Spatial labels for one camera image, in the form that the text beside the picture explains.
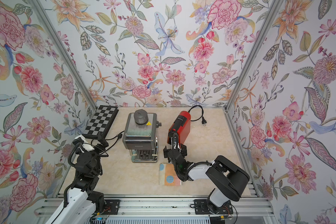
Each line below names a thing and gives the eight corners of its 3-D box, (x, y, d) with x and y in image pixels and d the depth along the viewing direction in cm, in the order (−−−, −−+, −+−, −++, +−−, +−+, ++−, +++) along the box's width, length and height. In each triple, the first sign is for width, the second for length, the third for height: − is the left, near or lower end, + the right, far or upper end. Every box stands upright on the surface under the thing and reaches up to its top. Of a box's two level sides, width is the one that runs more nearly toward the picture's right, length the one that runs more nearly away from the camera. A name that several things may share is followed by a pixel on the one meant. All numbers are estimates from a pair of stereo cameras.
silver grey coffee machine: (131, 163, 92) (118, 137, 67) (136, 138, 104) (126, 109, 79) (158, 163, 92) (155, 137, 67) (159, 139, 104) (157, 109, 80)
